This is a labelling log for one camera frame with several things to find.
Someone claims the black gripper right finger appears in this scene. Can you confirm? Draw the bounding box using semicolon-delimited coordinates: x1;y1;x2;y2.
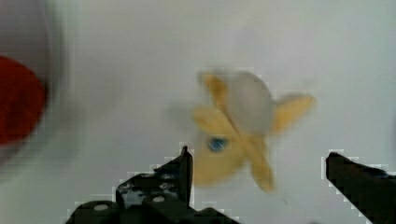
325;152;396;224

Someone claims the grey plate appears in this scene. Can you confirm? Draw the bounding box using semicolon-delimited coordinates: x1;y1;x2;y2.
1;0;67;166

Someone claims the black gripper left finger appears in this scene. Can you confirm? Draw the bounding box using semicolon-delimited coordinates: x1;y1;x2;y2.
116;146;193;209

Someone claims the peeled toy banana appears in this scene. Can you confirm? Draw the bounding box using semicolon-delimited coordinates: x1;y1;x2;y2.
191;72;315;193

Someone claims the red ketchup bottle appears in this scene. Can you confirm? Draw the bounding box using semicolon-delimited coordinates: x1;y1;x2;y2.
0;56;47;146

